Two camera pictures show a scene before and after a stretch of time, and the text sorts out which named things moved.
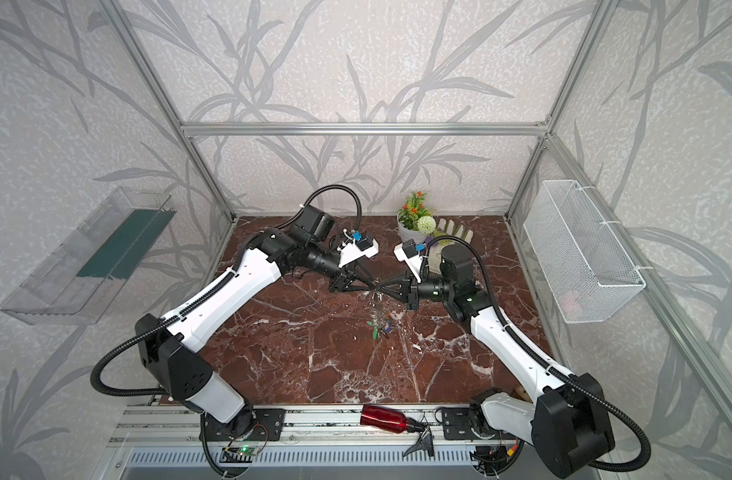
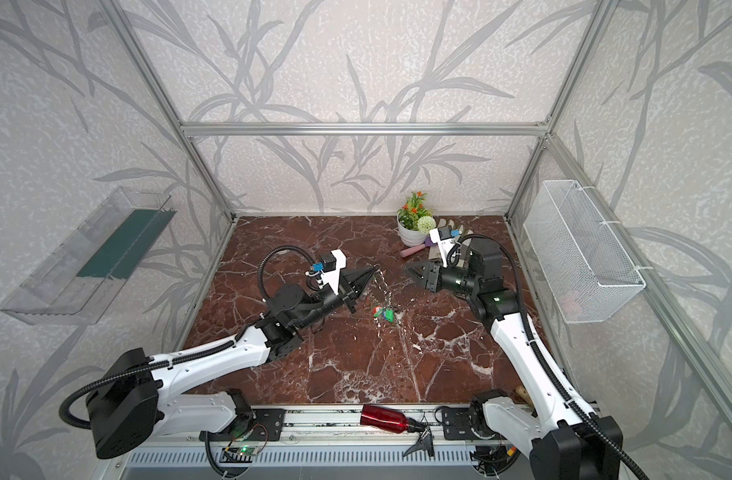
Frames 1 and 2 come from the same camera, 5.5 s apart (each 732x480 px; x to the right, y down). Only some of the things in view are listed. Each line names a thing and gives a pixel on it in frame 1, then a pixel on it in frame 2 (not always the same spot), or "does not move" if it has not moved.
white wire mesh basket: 583,269 does not move
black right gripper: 408,291 -> 432,278
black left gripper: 342,278 -> 347,291
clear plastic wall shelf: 73,286 does not move
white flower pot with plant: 414,221 does not move
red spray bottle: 386,420 does not move
